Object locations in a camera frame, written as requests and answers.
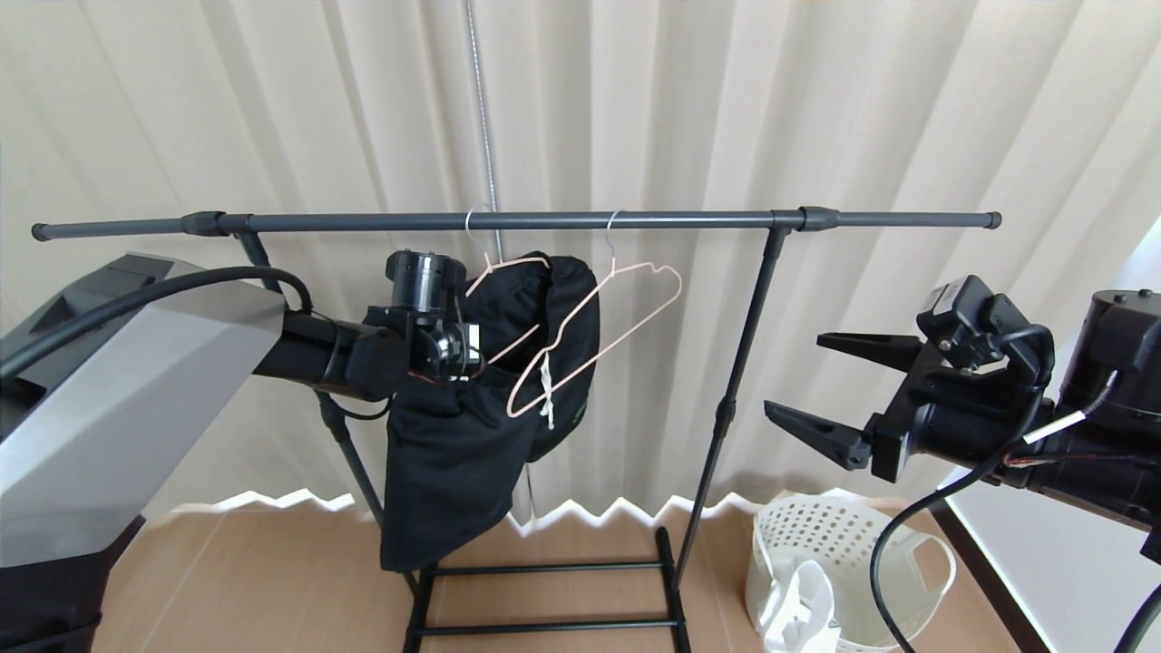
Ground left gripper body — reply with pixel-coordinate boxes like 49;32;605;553
413;317;483;382

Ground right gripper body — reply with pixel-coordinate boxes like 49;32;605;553
866;349;1058;483

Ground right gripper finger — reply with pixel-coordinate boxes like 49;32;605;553
816;332;926;373
764;401;876;471

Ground pink clothes hanger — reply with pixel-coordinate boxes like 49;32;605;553
464;207;551;365
506;210;683;420

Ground black shorts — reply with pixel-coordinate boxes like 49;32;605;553
379;252;601;574

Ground white laundry basket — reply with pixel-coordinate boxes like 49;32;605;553
746;492;958;653

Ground black clothes rack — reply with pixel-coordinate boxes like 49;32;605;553
32;209;1003;653

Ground white garment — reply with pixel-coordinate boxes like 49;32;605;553
756;555;838;653

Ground thin metal curtain wand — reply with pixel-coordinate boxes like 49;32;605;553
463;0;502;262

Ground beige curtain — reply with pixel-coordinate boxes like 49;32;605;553
0;0;1161;536

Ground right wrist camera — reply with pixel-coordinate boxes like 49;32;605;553
916;275;1058;386

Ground black cable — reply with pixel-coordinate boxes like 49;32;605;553
0;266;315;380
869;326;1161;653

